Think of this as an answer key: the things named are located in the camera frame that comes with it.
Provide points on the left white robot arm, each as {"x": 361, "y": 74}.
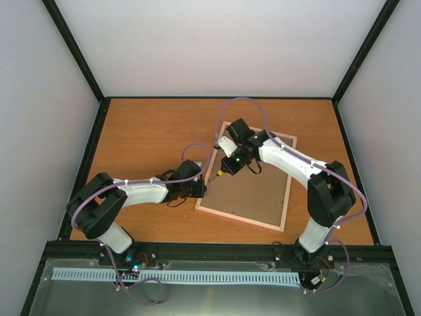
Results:
{"x": 94, "y": 208}

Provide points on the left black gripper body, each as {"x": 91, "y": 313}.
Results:
{"x": 188, "y": 192}

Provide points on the metal base plate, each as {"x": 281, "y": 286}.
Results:
{"x": 349, "y": 290}

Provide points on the pink picture frame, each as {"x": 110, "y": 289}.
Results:
{"x": 258, "y": 199}

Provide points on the light blue cable duct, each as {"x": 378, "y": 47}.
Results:
{"x": 180, "y": 277}

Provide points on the yellow handled screwdriver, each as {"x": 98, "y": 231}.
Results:
{"x": 218, "y": 173}

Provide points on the black aluminium rail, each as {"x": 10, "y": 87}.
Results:
{"x": 284, "y": 256}

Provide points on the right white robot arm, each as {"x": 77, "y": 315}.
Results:
{"x": 330, "y": 195}

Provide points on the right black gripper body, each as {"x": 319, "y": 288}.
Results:
{"x": 240, "y": 163}

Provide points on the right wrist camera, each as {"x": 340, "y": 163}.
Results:
{"x": 226, "y": 145}

